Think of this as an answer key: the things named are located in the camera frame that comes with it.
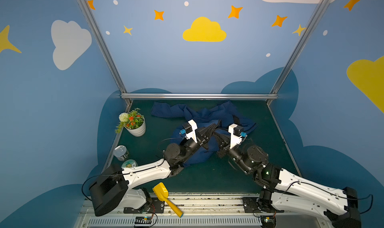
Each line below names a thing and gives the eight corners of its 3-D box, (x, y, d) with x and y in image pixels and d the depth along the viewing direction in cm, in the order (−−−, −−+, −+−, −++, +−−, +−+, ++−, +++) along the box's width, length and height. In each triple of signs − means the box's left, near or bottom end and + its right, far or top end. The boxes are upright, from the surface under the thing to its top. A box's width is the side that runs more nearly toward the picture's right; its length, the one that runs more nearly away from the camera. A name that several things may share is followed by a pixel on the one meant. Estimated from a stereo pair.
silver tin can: (114, 161, 90) (111, 157, 86) (119, 149, 95) (115, 145, 91) (127, 161, 90) (123, 157, 86) (130, 149, 95) (127, 145, 91)
